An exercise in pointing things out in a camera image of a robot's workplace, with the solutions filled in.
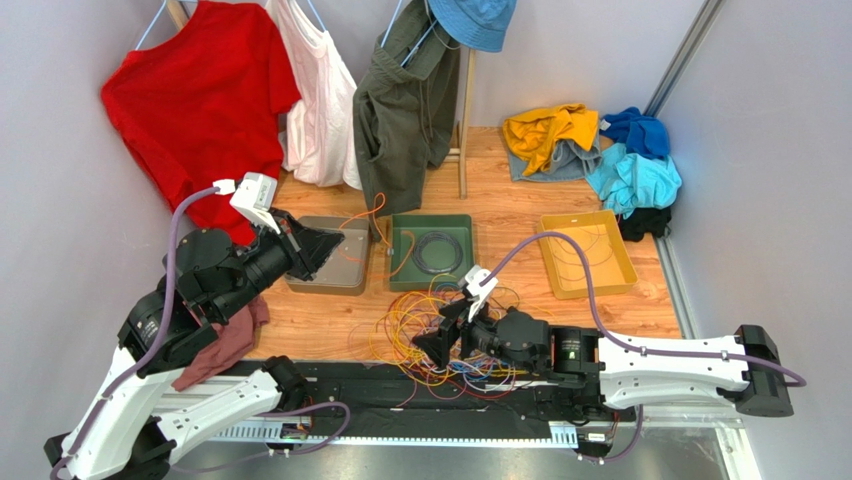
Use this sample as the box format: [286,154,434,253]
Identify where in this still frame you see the olive green hanging garment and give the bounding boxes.
[353,1,460,218]

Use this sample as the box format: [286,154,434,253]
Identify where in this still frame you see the blue cable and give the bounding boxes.
[399,282,530,377]

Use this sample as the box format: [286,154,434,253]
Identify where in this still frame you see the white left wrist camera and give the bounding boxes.
[212,172,281,234]

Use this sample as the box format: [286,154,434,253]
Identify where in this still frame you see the cyan crumpled cloth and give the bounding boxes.
[586,143,682,218]

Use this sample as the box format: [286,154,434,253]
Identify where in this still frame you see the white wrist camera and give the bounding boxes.
[460,264,499,323]
[212,172,281,234]

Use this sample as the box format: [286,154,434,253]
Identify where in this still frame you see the dark blue crumpled cloth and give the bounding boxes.
[599,107,671,159]

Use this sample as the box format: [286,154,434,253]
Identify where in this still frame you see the grey coiled cable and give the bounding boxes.
[409,230,464,276]

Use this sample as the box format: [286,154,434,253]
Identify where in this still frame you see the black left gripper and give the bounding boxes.
[216,205,348,319]

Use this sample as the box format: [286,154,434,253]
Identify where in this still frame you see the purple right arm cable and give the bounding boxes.
[479,230,808,465]

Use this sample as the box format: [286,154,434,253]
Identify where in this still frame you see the white pink hanging garment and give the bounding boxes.
[266,1,362,190]

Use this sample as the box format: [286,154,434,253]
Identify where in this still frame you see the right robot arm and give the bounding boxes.
[412,299,794,418]

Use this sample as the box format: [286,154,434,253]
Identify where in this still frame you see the black crumpled cloth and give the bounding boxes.
[618,207,672,242]

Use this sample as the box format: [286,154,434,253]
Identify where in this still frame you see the aluminium corner profile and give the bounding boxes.
[644,0,726,117]

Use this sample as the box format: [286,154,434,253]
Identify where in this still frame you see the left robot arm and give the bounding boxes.
[44,209,344,479]

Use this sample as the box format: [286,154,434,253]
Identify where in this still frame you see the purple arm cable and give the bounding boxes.
[479,230,808,465]
[49,186,224,480]

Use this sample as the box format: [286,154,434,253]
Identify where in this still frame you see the wooden clothes rack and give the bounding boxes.
[148,1,477,200]

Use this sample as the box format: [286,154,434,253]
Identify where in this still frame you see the dusty pink crumpled cloth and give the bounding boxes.
[171,296,270,392]

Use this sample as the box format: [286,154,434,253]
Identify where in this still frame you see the red t-shirt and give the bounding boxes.
[101,1,301,209]

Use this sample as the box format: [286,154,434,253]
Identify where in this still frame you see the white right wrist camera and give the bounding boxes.
[460,264,499,323]

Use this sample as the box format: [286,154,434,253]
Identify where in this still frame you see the tan metal tray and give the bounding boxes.
[284,215,371,296]

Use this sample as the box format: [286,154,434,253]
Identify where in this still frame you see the yellow crumpled cloth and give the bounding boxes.
[502,103,599,177]

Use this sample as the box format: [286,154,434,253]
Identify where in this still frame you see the yellow plastic tray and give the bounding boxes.
[536,210,638,300]

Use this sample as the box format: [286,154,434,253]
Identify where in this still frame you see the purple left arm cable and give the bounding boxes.
[49,186,224,480]

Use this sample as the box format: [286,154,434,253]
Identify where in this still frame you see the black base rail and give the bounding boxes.
[240,359,637,441]

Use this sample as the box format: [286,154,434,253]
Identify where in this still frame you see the white cable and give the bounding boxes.
[439,352,534,394]

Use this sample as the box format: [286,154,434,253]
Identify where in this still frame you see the green metal tray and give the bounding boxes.
[388,214,475,292]

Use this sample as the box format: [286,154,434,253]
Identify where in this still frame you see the blue bucket hat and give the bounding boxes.
[428,0,517,53]

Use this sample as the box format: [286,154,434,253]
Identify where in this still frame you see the grey crumpled cloth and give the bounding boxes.
[508,136,602,183]

